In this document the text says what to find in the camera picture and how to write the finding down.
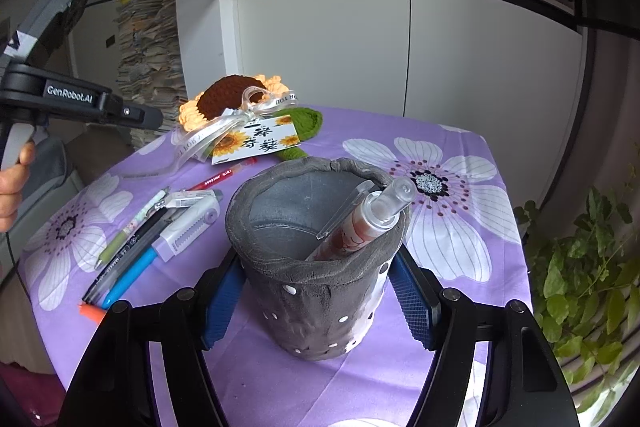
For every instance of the dark red cloth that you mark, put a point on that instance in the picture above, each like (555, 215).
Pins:
(25, 392)

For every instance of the white bookcase cabinet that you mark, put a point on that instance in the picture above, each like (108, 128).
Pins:
(325, 47)

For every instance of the clear plastic ruler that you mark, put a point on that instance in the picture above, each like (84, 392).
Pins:
(160, 169)

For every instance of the crochet sunflower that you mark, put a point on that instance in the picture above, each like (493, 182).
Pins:
(225, 94)

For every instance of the grey clay pen holder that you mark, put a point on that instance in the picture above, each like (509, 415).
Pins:
(310, 307)

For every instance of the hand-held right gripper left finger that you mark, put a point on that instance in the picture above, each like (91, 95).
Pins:
(222, 307)

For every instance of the red patterned clear-cap pen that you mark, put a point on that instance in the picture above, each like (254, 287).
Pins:
(380, 212)

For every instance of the green leafy plant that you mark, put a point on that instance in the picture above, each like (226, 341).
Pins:
(575, 297)

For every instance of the white purple correction tape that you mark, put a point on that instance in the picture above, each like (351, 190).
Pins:
(185, 232)

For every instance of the black marker pen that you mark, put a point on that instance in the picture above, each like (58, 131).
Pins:
(125, 262)

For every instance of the sunflower print card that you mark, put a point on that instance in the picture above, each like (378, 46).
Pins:
(260, 139)

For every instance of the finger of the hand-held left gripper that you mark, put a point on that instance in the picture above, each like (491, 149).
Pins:
(142, 117)

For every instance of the grey upholstered seat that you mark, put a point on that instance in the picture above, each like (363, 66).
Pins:
(50, 177)

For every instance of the green patterned pen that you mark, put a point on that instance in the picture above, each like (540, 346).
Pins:
(127, 232)

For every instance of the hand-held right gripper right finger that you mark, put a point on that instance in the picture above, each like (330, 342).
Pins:
(412, 307)

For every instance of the orange pen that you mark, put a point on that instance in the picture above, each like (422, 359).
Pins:
(92, 313)

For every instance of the clear white ribbon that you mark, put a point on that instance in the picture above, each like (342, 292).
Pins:
(200, 139)

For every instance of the blue ballpoint pen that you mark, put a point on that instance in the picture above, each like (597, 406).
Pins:
(132, 277)

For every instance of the purple floral tablecloth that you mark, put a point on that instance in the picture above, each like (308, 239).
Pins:
(325, 142)

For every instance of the tall stack of papers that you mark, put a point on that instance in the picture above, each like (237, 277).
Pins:
(150, 57)

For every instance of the person's left hand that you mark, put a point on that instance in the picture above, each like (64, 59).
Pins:
(10, 192)

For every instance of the red gel pen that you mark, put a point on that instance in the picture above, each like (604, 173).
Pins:
(220, 175)

